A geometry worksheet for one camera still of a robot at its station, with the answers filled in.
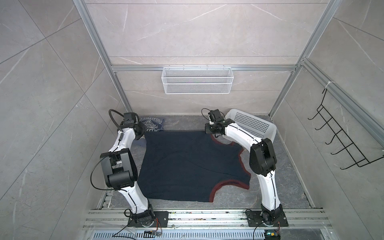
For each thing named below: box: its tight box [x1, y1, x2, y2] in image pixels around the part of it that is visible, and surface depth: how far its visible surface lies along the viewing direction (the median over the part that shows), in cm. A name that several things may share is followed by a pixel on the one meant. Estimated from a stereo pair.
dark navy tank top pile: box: [137, 131, 252, 203], surface depth 95 cm
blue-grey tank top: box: [140, 117, 165, 131], surface depth 113 cm
